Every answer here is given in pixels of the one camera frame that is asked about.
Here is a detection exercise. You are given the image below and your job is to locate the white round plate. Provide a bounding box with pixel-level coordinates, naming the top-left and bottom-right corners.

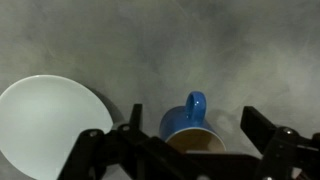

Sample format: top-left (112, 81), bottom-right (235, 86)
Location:
top-left (0, 74), bottom-right (114, 180)

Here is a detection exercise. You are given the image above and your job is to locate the blue ceramic cup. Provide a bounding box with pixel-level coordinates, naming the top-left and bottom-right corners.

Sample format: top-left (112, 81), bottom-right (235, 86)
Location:
top-left (159, 91), bottom-right (228, 154)

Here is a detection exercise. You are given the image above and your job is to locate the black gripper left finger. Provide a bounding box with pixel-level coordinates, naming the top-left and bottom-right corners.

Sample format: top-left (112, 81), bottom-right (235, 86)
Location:
top-left (58, 103), bottom-right (201, 180)

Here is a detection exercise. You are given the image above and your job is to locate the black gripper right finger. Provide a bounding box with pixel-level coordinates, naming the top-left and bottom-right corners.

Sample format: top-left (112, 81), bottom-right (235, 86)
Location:
top-left (239, 105), bottom-right (320, 180)

